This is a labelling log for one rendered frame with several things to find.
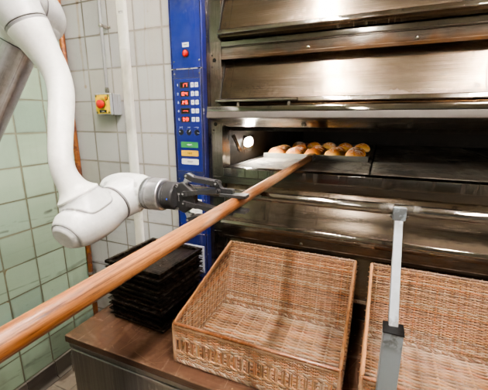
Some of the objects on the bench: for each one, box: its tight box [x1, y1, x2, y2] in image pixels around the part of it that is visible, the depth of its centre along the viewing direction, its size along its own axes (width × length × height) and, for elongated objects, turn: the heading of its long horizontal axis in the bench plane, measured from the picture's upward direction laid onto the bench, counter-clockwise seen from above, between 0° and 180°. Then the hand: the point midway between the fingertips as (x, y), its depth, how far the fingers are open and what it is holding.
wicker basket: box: [358, 262, 488, 390], centre depth 95 cm, size 49×56×28 cm
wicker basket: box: [172, 241, 359, 390], centre depth 117 cm, size 49×56×28 cm
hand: (234, 202), depth 79 cm, fingers closed on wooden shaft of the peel, 3 cm apart
